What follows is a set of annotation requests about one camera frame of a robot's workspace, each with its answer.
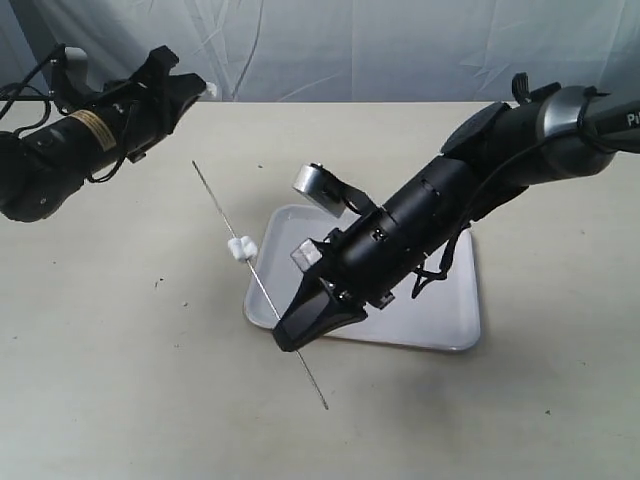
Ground white foam piece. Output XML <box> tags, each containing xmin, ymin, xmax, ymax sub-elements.
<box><xmin>202</xmin><ymin>82</ymin><xmax>218</xmax><ymax>99</ymax></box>
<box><xmin>227</xmin><ymin>235</ymin><xmax>259</xmax><ymax>263</ymax></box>
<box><xmin>290</xmin><ymin>238</ymin><xmax>323</xmax><ymax>273</ymax></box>

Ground grey backdrop curtain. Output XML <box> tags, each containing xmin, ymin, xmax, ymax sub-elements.
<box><xmin>1</xmin><ymin>1</ymin><xmax>639</xmax><ymax>102</ymax></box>

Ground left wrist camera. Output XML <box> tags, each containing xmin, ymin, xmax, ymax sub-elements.
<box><xmin>49</xmin><ymin>44</ymin><xmax>93</xmax><ymax>111</ymax></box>

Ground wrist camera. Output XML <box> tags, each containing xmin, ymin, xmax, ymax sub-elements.
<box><xmin>49</xmin><ymin>44</ymin><xmax>93</xmax><ymax>111</ymax></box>
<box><xmin>292</xmin><ymin>163</ymin><xmax>376</xmax><ymax>218</ymax></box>

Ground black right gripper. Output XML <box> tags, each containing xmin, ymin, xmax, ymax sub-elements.
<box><xmin>272</xmin><ymin>209</ymin><xmax>459</xmax><ymax>352</ymax></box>

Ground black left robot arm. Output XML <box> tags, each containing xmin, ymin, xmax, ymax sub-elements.
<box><xmin>1</xmin><ymin>44</ymin><xmax>209</xmax><ymax>223</ymax></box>

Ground white rectangular plastic tray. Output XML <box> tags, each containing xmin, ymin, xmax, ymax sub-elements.
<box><xmin>255</xmin><ymin>204</ymin><xmax>481</xmax><ymax>351</ymax></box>

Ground thin metal skewer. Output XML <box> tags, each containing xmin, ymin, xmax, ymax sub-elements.
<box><xmin>191</xmin><ymin>160</ymin><xmax>329</xmax><ymax>411</ymax></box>

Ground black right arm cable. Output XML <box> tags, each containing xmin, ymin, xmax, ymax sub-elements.
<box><xmin>409</xmin><ymin>87</ymin><xmax>640</xmax><ymax>301</ymax></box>

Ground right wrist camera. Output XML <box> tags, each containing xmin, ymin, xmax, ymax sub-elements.
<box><xmin>292</xmin><ymin>163</ymin><xmax>376</xmax><ymax>218</ymax></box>

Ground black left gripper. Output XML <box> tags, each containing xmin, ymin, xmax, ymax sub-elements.
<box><xmin>102</xmin><ymin>46</ymin><xmax>207</xmax><ymax>160</ymax></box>

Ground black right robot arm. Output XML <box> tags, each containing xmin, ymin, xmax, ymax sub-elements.
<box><xmin>272</xmin><ymin>75</ymin><xmax>639</xmax><ymax>352</ymax></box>

